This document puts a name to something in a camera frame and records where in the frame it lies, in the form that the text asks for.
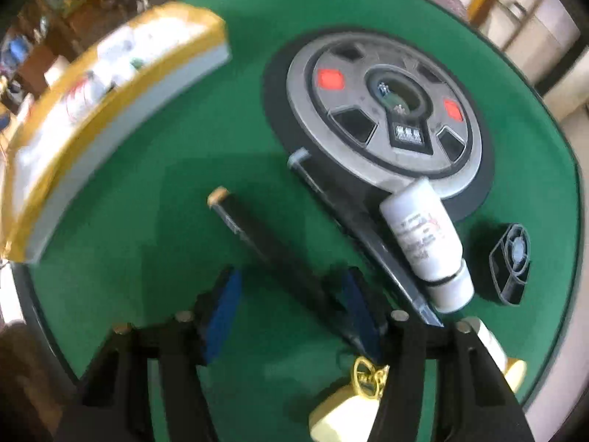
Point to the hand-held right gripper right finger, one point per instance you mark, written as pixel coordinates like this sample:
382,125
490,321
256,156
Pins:
363,317

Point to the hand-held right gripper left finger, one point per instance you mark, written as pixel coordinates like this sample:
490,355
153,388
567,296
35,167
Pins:
225,313

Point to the black marker with cream cap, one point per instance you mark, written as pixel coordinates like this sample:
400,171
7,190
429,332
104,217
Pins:
276,248

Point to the black marker with grey cap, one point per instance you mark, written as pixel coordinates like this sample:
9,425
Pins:
349,221

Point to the small black fan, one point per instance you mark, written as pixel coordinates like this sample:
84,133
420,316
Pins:
508,262

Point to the white box with yellow tape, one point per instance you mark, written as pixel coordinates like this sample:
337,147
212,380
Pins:
115,138

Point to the round grey table control panel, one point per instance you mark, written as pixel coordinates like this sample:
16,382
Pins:
322,115

